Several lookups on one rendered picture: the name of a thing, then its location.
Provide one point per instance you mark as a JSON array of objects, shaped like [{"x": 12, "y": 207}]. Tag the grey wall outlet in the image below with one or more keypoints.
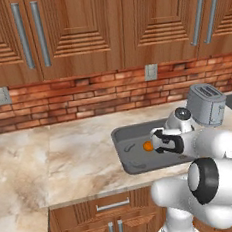
[
  {"x": 151, "y": 72},
  {"x": 1, "y": 95}
]

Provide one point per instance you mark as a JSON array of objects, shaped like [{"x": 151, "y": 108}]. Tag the small orange round fruit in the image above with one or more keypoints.
[{"x": 147, "y": 146}]

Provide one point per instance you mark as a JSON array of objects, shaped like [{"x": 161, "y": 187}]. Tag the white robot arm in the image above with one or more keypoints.
[{"x": 224, "y": 181}]

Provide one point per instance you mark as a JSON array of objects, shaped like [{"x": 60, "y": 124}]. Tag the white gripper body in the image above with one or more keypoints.
[{"x": 157, "y": 140}]

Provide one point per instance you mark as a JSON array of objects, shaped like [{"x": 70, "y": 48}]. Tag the wooden drawer front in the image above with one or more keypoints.
[{"x": 109, "y": 202}]

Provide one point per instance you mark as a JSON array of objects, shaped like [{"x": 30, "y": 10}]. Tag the silver grey toaster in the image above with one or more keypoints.
[{"x": 206, "y": 107}]

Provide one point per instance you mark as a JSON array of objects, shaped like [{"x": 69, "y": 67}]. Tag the grey tupperware container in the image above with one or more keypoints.
[{"x": 132, "y": 158}]

